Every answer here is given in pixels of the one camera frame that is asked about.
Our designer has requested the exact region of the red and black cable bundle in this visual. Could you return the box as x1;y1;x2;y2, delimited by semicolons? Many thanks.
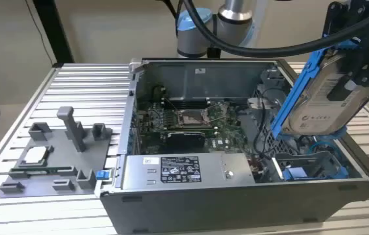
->
248;156;270;177

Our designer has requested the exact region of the hard disk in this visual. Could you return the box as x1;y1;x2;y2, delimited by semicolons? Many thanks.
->
270;39;369;141
282;167;309;181

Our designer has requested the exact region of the grey metal drive cage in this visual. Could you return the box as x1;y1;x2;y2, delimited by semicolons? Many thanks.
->
245;68;294;118

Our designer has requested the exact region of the grey parts rack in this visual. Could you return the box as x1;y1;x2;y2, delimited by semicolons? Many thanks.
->
0;106;121;199

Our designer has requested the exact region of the silver CPU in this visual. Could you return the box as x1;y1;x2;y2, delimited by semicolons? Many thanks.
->
20;147;49;165

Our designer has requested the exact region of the black upright frame post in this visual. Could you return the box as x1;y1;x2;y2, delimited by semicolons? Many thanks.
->
32;0;76;64

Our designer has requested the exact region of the metal disk bay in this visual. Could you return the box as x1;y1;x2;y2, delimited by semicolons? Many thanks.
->
270;150;350;182

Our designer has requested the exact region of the green RAM stick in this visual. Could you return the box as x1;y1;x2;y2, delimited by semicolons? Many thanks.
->
11;166;73;172

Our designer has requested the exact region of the blue disk wire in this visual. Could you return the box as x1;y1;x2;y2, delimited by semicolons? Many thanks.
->
306;136;340;158

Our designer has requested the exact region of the thin black wire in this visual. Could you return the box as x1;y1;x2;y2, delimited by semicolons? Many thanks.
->
254;88;288;160

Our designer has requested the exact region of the thick black cable hose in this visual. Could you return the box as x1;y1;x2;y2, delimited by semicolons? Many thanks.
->
180;0;369;59

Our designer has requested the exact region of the silver power supply unit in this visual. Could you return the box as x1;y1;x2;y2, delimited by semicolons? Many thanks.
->
121;153;257;190

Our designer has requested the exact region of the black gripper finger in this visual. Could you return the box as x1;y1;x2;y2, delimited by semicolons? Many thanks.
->
326;46;369;101

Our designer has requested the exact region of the CPU socket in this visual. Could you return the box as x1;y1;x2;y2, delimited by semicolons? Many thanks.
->
177;109;213;126

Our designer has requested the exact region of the small blue plastic clip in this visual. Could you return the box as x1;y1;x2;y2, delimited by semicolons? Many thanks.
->
96;170;111;182

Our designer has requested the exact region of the black open PC case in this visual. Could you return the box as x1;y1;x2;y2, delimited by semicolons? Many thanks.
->
101;57;369;235

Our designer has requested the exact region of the green Dell motherboard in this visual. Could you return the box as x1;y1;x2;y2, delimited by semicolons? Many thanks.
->
136;97;253;155

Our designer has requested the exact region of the thin metal locking lever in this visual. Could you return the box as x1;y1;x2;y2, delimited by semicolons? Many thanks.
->
202;105;213;124

